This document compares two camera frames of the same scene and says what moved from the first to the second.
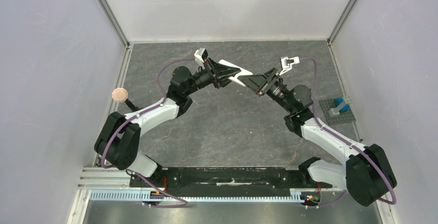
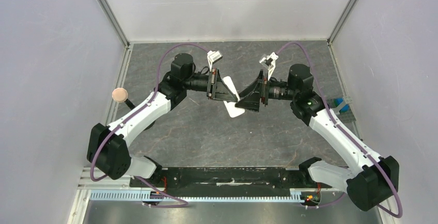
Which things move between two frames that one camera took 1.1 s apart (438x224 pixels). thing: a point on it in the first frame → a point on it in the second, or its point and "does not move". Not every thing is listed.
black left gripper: [221, 73] → [218, 91]
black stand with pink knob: [120, 95] does not move
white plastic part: [243, 72] → [233, 110]
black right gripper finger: [257, 82] → [250, 97]
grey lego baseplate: [344, 117] does not move
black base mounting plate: [224, 181] does not move
